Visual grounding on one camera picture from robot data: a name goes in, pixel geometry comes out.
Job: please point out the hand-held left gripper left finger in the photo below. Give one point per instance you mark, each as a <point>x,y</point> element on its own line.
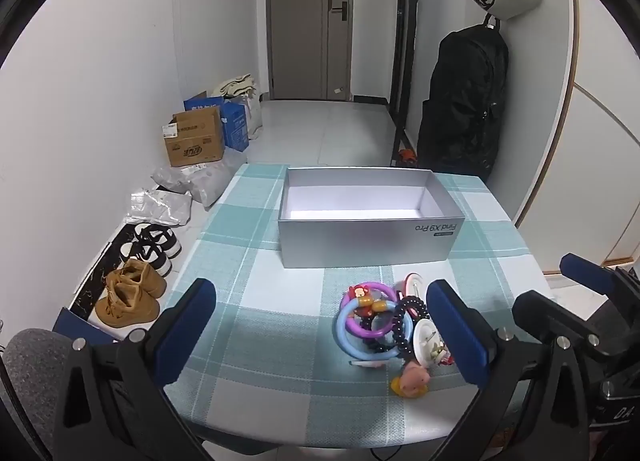
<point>186,331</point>

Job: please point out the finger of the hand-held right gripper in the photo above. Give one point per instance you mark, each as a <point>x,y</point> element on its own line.
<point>585,272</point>
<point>545,313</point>

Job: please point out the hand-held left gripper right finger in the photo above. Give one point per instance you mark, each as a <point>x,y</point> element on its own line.
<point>457,336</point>

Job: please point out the silver cardboard box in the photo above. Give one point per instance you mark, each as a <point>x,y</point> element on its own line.
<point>370,241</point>

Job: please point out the white flower pin badge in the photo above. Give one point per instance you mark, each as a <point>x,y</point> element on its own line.
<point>425,338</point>

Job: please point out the pink pig toy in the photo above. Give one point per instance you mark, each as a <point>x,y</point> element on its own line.
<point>415,378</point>

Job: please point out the brown suede boot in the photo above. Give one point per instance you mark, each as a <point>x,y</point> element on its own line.
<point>127,306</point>
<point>145,278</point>

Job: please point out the white red-rimmed pin badge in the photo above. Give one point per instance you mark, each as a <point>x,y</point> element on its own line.
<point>415,286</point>

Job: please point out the black and white sneaker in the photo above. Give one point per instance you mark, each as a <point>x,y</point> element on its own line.
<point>147,258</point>
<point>160,238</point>

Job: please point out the teal checkered tablecloth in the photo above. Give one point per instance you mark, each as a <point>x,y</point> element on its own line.
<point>280,311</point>

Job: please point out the black marbled board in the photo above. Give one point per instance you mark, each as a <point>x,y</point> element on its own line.
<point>102,271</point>

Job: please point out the dark blue board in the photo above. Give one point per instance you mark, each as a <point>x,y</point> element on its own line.
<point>80,326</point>

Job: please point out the small grey parcel bag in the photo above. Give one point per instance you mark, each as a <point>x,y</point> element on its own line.
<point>160,206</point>

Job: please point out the white wardrobe door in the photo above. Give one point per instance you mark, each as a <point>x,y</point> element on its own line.
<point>600,141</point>

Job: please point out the large grey parcel bag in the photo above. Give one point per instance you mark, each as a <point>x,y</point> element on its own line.
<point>210,176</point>

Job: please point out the small orange object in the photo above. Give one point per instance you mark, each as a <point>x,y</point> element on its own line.
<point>406,156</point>

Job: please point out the brown cardboard box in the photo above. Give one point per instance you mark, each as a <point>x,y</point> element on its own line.
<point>195,141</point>

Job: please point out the black backpack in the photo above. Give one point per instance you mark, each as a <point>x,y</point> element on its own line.
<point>465,106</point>

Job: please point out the blue cardboard box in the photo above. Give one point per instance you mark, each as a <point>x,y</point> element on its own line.
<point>235,126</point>

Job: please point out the white plastic bag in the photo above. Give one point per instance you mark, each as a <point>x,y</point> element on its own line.
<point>254,116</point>

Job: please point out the cream folded cloth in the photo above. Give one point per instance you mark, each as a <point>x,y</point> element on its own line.
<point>237,86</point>

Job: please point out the black metal coat rack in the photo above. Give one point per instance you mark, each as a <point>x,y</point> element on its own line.
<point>402,66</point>

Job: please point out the grey room door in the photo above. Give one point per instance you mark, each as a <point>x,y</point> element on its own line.
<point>300,16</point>

